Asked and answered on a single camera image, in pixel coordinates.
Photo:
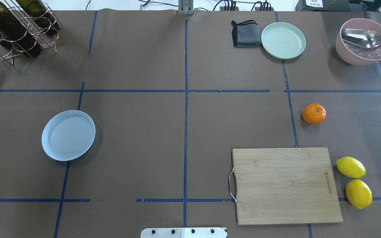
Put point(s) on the metal scoop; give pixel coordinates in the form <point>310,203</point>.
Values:
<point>363,38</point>

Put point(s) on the yellow lemon far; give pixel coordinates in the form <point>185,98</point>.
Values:
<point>358,194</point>

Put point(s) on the orange mandarin fruit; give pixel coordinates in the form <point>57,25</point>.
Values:
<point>314,114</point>

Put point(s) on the dark grey folded cloth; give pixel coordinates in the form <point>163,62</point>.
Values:
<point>246,34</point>

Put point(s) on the bamboo cutting board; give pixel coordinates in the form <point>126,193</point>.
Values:
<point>284,186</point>

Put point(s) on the light blue plate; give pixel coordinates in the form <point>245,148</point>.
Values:
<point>68,135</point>

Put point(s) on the pink bowl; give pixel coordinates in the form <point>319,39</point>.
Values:
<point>347,51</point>

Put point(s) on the yellow lemon near board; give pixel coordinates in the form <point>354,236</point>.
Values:
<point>351,167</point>

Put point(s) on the copper wire bottle rack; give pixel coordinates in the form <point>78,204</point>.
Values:
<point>26,28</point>

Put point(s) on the light green plate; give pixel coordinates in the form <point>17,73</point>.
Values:
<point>283,40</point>

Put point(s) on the dark green wine bottle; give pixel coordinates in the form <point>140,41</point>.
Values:
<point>13,31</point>

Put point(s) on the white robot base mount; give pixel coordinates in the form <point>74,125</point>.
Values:
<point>185,232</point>

